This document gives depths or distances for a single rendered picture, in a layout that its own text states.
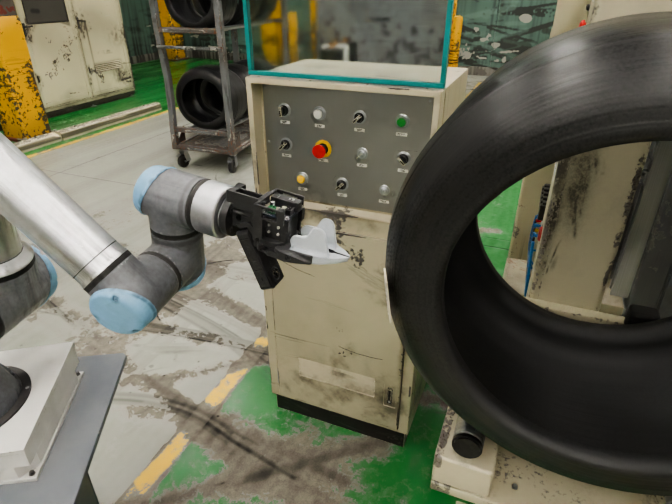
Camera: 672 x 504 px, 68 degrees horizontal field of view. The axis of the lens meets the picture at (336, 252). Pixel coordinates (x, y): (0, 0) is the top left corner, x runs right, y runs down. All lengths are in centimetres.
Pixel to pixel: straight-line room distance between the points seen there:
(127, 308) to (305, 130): 84
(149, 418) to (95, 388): 76
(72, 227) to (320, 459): 134
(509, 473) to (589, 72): 63
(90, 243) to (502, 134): 60
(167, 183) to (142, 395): 152
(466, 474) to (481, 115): 53
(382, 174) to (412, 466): 104
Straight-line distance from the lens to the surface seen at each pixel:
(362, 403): 185
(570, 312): 104
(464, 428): 80
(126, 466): 204
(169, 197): 85
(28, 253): 128
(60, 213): 84
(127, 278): 83
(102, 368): 148
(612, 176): 95
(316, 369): 183
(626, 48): 54
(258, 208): 76
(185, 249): 90
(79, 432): 133
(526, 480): 92
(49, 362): 139
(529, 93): 54
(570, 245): 100
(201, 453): 199
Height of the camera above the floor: 150
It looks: 29 degrees down
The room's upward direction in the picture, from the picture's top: straight up
